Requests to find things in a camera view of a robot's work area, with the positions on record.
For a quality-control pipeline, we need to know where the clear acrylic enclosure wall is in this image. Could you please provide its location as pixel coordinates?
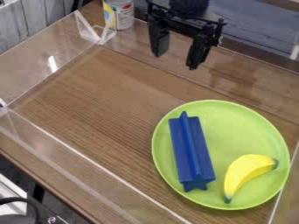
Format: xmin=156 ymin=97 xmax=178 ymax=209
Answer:
xmin=0 ymin=8 xmax=299 ymax=224

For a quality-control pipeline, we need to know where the blue star-shaped block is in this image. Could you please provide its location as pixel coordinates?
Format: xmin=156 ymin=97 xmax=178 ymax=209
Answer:
xmin=168 ymin=111 xmax=216 ymax=192

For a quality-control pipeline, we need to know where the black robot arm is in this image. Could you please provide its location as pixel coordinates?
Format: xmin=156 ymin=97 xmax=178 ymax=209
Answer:
xmin=145 ymin=0 xmax=226 ymax=70

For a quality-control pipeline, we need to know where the green round plate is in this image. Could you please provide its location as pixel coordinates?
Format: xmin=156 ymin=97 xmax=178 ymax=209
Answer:
xmin=150 ymin=100 xmax=290 ymax=210

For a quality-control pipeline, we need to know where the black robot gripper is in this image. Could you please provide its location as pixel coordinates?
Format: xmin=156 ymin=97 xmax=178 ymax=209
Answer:
xmin=145 ymin=0 xmax=226 ymax=70

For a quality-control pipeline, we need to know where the yellow toy banana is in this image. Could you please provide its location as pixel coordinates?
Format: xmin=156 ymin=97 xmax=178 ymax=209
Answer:
xmin=222 ymin=154 xmax=278 ymax=204

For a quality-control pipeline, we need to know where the black cable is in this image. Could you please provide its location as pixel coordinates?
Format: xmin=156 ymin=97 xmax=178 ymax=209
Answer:
xmin=0 ymin=197 xmax=42 ymax=224

